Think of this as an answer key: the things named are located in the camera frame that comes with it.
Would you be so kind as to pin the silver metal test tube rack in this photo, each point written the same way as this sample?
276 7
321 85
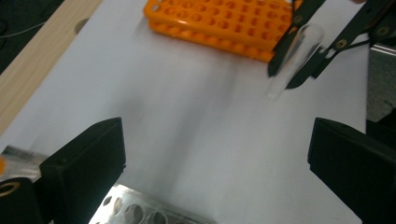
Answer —
140 207

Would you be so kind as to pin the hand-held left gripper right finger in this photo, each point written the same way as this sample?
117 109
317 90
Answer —
355 168

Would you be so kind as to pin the orange plastic test tube rack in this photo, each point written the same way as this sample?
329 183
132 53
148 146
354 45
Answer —
218 21

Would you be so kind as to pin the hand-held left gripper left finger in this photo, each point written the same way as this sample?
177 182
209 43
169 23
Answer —
84 168

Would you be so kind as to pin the orange-capped clear test tube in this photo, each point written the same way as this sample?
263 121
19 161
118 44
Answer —
2 166
297 59

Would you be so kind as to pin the light wooden table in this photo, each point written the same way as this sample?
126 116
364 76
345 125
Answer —
37 62

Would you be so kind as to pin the metal floor rail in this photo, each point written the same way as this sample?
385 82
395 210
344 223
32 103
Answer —
384 49

